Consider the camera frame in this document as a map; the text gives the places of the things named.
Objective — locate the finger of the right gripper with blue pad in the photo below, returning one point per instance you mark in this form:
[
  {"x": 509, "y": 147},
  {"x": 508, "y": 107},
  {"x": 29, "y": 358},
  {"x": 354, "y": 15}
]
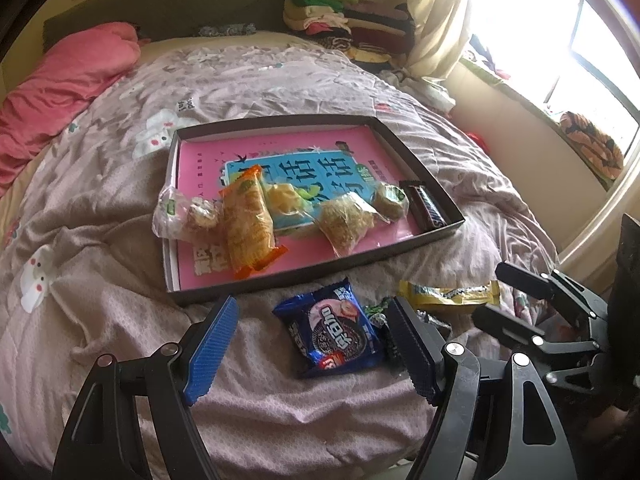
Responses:
[{"x": 509, "y": 330}]

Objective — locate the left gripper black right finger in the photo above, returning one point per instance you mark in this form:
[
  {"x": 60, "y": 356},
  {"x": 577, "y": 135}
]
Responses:
[{"x": 442, "y": 372}]

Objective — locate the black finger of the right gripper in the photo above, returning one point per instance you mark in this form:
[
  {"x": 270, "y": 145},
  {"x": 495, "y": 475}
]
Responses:
[{"x": 525, "y": 282}]

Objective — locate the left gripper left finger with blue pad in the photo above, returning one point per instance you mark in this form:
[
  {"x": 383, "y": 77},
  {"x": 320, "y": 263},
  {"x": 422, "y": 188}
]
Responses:
[{"x": 203, "y": 348}]

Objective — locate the yellow Alpenliebe wrapper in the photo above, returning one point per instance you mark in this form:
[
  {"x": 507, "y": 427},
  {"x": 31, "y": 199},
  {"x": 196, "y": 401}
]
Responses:
[{"x": 442, "y": 299}]

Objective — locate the blue Oreo packet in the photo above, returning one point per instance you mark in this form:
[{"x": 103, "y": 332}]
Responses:
[{"x": 331, "y": 331}]

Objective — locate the Snickers bar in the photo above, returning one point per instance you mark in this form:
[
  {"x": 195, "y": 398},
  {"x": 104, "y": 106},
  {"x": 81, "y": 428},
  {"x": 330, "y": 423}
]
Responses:
[{"x": 425, "y": 211}]

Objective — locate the clear bag with cookie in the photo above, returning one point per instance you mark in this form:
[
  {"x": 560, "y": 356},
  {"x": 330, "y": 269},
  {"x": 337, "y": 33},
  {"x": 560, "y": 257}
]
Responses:
[{"x": 193, "y": 220}]

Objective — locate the orange cracker packet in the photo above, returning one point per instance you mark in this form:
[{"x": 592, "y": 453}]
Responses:
[{"x": 248, "y": 225}]

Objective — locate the green label round pastry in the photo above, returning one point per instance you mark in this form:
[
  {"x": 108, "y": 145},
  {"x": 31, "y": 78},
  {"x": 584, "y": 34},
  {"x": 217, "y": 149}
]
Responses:
[{"x": 390, "y": 201}]

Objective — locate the clear fluffy pastry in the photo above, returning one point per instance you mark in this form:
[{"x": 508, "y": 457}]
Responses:
[{"x": 346, "y": 220}]

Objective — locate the light green yellow candy pack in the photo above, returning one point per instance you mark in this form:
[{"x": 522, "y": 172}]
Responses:
[{"x": 287, "y": 207}]

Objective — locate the black green snack packet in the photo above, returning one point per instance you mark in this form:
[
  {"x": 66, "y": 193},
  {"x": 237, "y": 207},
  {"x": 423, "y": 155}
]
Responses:
[{"x": 398, "y": 333}]

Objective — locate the dark shallow cardboard tray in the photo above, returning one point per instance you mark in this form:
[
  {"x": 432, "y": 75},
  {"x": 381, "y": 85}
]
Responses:
[{"x": 196, "y": 273}]

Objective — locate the orange patterned cushion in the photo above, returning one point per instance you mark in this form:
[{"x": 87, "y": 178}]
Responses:
[{"x": 599, "y": 149}]

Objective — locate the lilac floral quilt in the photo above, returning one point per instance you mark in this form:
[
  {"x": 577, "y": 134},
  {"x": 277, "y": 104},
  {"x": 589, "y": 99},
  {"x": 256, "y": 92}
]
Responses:
[{"x": 84, "y": 275}]

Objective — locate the pink and blue book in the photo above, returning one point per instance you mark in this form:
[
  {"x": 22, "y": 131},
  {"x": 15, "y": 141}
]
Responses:
[{"x": 302, "y": 167}]

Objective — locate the stack of folded clothes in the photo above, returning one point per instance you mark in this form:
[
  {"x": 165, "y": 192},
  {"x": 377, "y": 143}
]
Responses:
[{"x": 372, "y": 34}]

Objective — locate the pink duvet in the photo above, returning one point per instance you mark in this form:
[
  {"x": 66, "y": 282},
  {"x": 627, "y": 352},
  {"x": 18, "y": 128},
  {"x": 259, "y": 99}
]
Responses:
[{"x": 76, "y": 70}]

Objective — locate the cream curtain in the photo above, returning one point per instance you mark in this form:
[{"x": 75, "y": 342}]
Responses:
[{"x": 443, "y": 28}]

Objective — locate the dark patterned pillow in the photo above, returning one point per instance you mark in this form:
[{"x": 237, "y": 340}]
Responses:
[{"x": 229, "y": 30}]

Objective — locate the dark grey headboard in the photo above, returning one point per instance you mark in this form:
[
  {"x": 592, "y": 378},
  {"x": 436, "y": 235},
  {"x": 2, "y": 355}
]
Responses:
[{"x": 165, "y": 19}]

